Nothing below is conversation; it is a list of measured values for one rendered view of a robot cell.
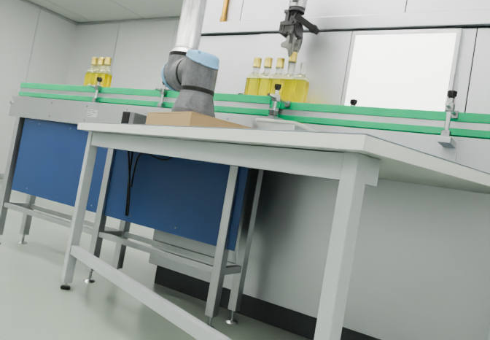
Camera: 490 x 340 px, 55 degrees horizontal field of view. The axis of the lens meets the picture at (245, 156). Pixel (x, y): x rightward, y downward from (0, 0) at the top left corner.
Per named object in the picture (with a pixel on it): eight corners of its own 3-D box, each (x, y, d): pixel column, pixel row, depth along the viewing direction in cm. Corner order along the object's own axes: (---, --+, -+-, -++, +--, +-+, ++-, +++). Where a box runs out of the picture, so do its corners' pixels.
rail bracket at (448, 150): (455, 165, 156) (464, 99, 157) (446, 158, 142) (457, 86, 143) (440, 163, 159) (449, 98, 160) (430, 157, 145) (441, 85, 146)
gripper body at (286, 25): (286, 40, 208) (290, 14, 208) (303, 39, 203) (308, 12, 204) (277, 34, 201) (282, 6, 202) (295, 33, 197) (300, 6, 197)
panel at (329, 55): (449, 117, 177) (462, 31, 179) (448, 116, 175) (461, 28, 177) (250, 104, 226) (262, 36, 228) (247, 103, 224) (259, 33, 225)
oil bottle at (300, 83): (302, 125, 196) (310, 76, 197) (297, 123, 192) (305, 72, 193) (291, 125, 199) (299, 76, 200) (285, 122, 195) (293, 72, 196)
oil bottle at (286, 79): (290, 125, 199) (299, 76, 201) (284, 122, 195) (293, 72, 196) (279, 123, 203) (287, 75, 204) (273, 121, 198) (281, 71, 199)
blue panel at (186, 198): (256, 249, 201) (273, 152, 204) (234, 251, 187) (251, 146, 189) (38, 191, 288) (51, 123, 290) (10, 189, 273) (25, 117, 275)
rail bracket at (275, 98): (289, 121, 192) (293, 91, 193) (268, 112, 178) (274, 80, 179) (282, 120, 194) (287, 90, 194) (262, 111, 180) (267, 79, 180)
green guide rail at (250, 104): (269, 116, 187) (272, 96, 188) (267, 115, 187) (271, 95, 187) (20, 95, 282) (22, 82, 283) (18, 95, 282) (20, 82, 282)
